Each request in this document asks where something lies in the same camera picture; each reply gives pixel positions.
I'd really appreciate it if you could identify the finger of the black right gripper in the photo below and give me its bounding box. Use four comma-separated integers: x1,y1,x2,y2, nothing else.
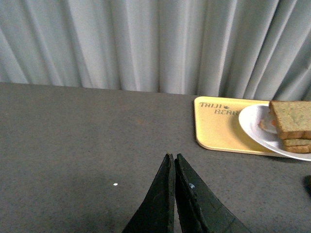
303,175,311,196

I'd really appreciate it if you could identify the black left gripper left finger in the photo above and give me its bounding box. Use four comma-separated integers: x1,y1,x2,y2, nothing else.
123,154,175,233

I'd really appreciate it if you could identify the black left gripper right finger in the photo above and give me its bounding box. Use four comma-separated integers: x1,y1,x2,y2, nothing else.
174,154,250,233

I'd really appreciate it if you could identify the bread slice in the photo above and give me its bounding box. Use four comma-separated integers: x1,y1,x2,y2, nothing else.
269,100,311,139
282,139,311,153

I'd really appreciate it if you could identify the white round plate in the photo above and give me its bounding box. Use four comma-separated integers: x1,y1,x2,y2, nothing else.
239,104,311,161

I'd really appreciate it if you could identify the fake fried egg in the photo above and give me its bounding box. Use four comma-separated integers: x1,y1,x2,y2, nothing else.
259,111,277,134

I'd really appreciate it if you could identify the yellow bear tray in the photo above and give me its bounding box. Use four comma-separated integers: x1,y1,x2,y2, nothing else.
194,96,282,157

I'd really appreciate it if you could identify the grey curtain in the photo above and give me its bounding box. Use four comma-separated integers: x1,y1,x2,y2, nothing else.
0,0,311,100

